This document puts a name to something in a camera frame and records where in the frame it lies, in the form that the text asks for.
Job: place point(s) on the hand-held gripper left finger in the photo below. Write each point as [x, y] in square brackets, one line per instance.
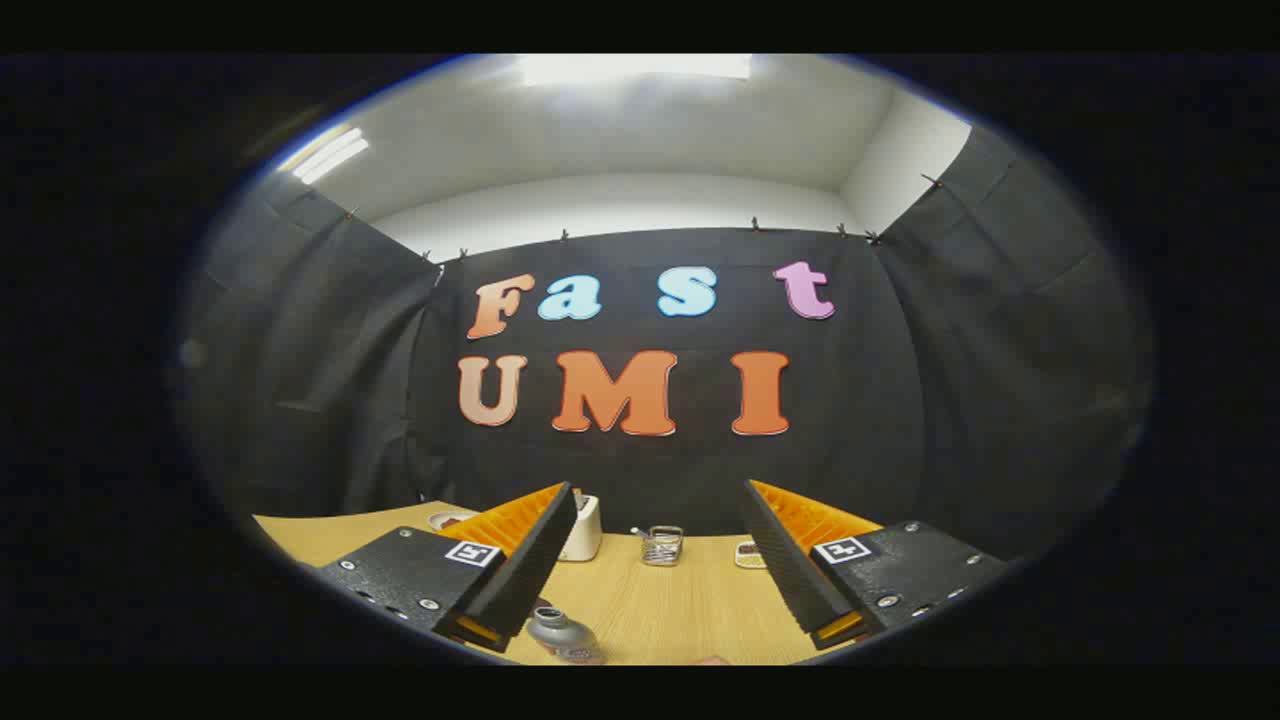
[530, 570]

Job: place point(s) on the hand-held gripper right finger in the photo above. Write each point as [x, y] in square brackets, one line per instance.
[790, 570]

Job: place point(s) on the silver juice bottle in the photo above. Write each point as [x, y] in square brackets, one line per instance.
[562, 635]

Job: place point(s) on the white divided dish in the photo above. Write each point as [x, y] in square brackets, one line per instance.
[750, 555]

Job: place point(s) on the white toaster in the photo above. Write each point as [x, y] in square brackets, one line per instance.
[584, 530]

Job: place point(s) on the white round plate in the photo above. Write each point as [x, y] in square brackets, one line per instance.
[446, 520]

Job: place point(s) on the wooden table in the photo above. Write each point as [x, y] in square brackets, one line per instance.
[650, 610]

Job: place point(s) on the ceiling tube light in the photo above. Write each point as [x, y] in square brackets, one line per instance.
[330, 157]

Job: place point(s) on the ceiling light panel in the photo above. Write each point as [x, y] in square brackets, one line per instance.
[630, 68]

